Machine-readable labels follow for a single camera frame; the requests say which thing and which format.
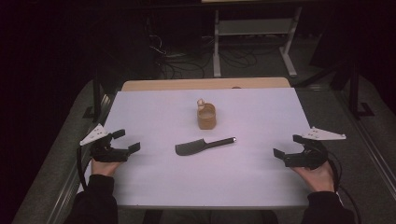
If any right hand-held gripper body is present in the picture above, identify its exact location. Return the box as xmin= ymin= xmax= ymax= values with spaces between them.
xmin=283 ymin=126 xmax=347 ymax=171

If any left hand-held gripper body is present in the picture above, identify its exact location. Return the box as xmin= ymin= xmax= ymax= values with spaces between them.
xmin=79 ymin=123 xmax=130 ymax=163

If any black spatula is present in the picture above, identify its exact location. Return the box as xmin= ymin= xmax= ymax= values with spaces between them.
xmin=175 ymin=136 xmax=237 ymax=157

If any person's left hand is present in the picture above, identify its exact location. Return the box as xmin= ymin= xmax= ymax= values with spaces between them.
xmin=91 ymin=157 xmax=124 ymax=177

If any person's right hand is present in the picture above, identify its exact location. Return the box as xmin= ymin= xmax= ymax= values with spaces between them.
xmin=290 ymin=161 xmax=335 ymax=193

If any black stand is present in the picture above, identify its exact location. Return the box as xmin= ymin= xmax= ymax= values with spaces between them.
xmin=347 ymin=61 xmax=375 ymax=119
xmin=82 ymin=74 xmax=105 ymax=123

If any white table mat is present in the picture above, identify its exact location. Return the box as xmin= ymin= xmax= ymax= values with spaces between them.
xmin=78 ymin=87 xmax=316 ymax=208

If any grey metal stand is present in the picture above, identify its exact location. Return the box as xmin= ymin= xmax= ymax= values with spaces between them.
xmin=213 ymin=7 xmax=304 ymax=78

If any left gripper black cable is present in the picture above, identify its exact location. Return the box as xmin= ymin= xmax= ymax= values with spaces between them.
xmin=77 ymin=145 xmax=92 ymax=191

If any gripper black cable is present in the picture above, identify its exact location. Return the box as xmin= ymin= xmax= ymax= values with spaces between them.
xmin=326 ymin=151 xmax=362 ymax=224
xmin=77 ymin=145 xmax=92 ymax=191

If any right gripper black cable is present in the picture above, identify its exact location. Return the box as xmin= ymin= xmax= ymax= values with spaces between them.
xmin=326 ymin=151 xmax=362 ymax=224

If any bundle of floor cables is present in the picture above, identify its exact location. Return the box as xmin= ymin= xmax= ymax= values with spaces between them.
xmin=148 ymin=33 xmax=260 ymax=79

